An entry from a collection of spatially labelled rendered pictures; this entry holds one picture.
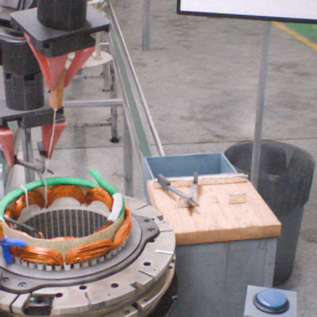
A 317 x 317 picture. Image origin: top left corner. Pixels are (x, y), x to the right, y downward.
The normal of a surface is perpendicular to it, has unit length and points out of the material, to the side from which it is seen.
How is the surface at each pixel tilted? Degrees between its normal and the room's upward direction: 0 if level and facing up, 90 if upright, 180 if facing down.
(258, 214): 0
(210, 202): 0
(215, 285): 90
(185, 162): 90
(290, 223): 94
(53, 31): 20
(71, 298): 0
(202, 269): 90
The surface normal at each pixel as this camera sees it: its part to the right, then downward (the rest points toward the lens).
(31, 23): 0.18, -0.73
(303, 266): 0.01, -0.91
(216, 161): 0.18, 0.40
